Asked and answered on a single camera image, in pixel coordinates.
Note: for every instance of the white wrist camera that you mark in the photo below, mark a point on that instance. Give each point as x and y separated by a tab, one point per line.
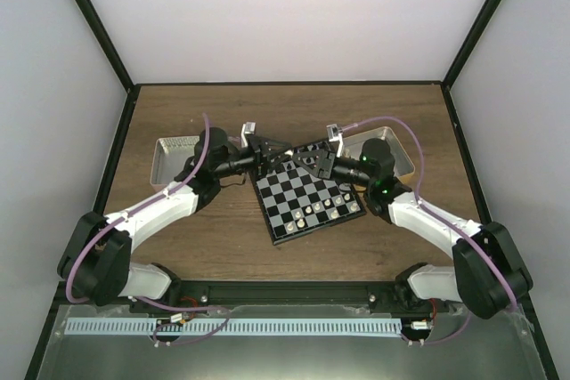
335	135
248	135

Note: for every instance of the black white chess board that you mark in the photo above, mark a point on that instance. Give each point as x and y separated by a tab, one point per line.
289	193

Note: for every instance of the black frame back rail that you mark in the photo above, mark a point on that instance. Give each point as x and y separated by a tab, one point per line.
300	83

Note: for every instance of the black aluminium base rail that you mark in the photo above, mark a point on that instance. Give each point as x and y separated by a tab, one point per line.
394	297

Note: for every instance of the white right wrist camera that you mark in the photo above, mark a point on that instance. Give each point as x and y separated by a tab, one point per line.
335	135

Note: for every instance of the light blue slotted cable duct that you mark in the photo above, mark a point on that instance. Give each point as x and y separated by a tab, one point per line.
235	327

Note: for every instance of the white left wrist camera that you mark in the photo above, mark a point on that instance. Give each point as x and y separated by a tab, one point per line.
248	135

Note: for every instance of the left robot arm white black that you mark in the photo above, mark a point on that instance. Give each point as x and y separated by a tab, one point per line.
96	264

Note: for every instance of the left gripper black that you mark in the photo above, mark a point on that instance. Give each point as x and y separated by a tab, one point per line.
262	153

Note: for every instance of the black frame post right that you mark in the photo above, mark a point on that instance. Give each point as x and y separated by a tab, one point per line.
472	38

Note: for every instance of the black frame post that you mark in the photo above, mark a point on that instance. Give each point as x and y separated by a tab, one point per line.
102	37
472	38

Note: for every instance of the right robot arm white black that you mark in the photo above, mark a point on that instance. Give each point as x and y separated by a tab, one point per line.
487	274

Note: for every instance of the pink metal tin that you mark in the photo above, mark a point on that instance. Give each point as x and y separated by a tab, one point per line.
169	157

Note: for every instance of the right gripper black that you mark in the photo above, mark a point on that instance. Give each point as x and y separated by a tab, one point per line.
323	169

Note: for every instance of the orange metal tin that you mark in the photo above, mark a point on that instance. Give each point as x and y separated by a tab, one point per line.
404	168

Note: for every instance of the black frame post left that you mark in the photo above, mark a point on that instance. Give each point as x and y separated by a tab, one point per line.
102	37

